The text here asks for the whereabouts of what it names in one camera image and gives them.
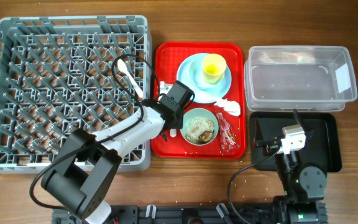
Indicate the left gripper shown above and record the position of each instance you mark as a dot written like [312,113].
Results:
[180,116]

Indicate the black tray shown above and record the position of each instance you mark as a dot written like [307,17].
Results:
[322,149]

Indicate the grey dishwasher rack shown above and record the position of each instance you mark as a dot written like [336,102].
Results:
[59,74]

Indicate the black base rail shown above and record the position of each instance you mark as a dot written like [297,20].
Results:
[221,213]

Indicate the light blue plate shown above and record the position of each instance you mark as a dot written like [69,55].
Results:
[201,96]

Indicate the clear plastic bin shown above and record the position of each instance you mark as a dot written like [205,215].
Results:
[302,77]

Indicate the yellow plastic cup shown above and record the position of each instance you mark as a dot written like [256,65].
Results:
[214,67]

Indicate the red plastic tray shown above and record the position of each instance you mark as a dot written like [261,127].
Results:
[168,58]

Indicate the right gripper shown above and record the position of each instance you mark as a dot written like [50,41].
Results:
[260,143]

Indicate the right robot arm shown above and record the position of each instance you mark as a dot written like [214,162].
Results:
[303,184]

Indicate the white plastic spoon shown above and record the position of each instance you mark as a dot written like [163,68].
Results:
[123,68]

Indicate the green bowl with food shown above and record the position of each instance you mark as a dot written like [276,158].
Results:
[200,127]

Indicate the crumpled white tissue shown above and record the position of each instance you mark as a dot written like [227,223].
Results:
[231,107]

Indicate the white plastic fork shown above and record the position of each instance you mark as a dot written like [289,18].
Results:
[173,133]

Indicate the light blue bowl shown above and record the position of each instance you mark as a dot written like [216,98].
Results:
[196,75]

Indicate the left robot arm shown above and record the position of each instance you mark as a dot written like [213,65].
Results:
[80,176]

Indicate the red snack wrapper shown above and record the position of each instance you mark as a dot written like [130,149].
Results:
[227,137]

